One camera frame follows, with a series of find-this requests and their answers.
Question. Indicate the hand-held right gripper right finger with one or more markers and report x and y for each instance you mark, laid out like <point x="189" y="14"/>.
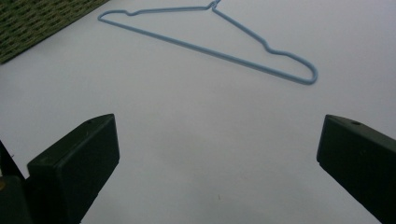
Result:
<point x="361" y="158"/>

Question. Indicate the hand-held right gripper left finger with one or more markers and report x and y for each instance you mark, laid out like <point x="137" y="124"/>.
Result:
<point x="74" y="168"/>

